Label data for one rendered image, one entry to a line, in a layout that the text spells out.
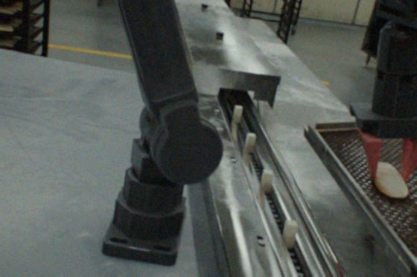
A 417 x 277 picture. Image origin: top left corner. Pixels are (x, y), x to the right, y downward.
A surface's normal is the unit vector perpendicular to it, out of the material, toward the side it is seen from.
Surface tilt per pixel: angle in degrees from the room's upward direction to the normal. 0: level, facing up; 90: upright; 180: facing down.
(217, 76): 90
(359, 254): 0
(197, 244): 0
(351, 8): 90
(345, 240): 0
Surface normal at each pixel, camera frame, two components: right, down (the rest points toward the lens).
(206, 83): 0.10, 0.36
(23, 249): 0.16, -0.93
